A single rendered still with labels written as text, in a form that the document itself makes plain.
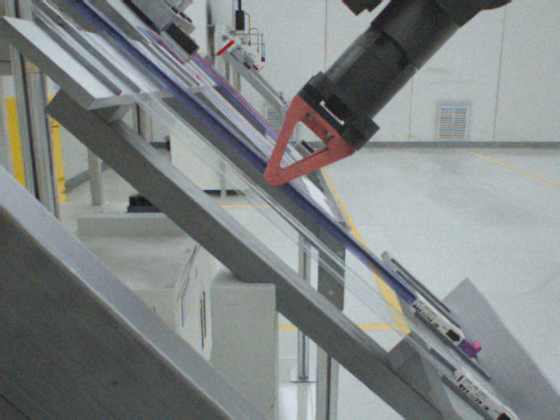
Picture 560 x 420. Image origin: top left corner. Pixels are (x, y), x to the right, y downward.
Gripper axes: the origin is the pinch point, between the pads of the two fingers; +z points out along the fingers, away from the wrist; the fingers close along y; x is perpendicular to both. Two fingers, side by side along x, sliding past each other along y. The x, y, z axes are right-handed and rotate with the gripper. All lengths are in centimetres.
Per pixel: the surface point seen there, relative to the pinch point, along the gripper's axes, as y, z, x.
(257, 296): 1.8, 9.1, 6.3
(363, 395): -108, 53, 76
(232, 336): 1.8, 13.7, 7.3
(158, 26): -75, 6, -36
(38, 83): -39, 22, -36
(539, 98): -736, -203, 244
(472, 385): 10.3, -0.1, 21.1
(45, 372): 31.8, 4.7, -3.2
